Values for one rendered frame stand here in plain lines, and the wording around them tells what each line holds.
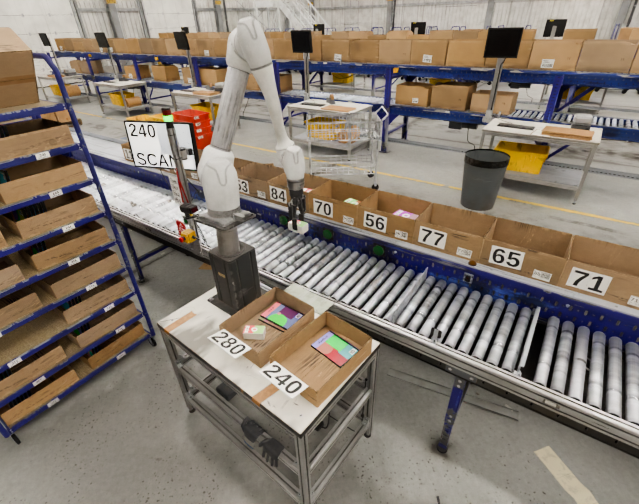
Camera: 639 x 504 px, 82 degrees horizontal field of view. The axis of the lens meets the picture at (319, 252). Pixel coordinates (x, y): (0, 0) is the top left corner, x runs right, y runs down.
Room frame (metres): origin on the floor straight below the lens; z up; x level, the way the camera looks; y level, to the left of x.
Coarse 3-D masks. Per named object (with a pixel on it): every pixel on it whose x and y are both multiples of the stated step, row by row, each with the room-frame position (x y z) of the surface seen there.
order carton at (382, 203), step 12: (384, 192) 2.36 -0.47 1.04; (360, 204) 2.18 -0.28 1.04; (372, 204) 2.32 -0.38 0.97; (384, 204) 2.36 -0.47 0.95; (396, 204) 2.31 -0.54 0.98; (408, 204) 2.26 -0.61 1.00; (420, 204) 2.21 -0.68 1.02; (360, 216) 2.14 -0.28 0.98; (384, 216) 2.04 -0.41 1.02; (396, 216) 2.00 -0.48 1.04; (360, 228) 2.14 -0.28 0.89; (396, 228) 1.99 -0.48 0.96; (408, 228) 1.95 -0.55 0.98; (408, 240) 1.94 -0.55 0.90
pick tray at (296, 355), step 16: (320, 320) 1.35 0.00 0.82; (336, 320) 1.33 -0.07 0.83; (304, 336) 1.26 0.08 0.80; (320, 336) 1.30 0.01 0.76; (352, 336) 1.27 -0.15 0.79; (368, 336) 1.20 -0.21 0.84; (288, 352) 1.18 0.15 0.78; (304, 352) 1.20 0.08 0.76; (368, 352) 1.17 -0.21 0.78; (288, 368) 1.11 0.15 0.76; (304, 368) 1.10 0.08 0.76; (320, 368) 1.10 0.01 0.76; (336, 368) 1.10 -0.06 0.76; (352, 368) 1.08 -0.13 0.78; (320, 384) 1.02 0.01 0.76; (336, 384) 1.00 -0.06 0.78; (320, 400) 0.93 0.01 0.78
